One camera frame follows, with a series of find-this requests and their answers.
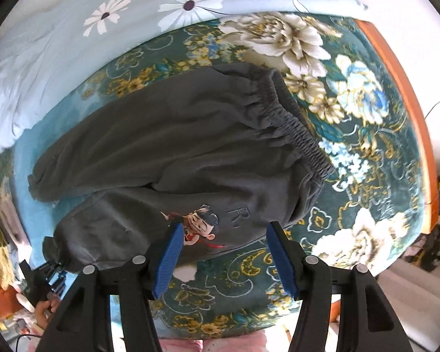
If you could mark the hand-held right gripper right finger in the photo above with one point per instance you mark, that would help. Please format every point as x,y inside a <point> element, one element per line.
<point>283,260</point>

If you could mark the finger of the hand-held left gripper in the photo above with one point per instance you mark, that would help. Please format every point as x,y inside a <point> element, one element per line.
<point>58,277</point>

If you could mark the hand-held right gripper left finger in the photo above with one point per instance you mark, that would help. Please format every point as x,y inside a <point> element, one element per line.
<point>167,260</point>

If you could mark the grey pants with cartoon print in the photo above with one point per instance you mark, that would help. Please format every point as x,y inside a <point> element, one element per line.
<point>190,135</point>

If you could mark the person's left hand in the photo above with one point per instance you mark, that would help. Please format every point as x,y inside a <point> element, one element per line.
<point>42,313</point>

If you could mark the person's pink clothing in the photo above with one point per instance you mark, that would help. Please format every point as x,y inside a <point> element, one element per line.
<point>212,344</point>

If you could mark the green floral blanket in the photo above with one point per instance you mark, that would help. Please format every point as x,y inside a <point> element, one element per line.
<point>355,161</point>

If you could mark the light blue daisy quilt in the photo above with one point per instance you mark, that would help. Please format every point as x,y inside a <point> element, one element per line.
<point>95,44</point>

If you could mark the orange wooden bed frame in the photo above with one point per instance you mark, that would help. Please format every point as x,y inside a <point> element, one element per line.
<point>421,135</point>

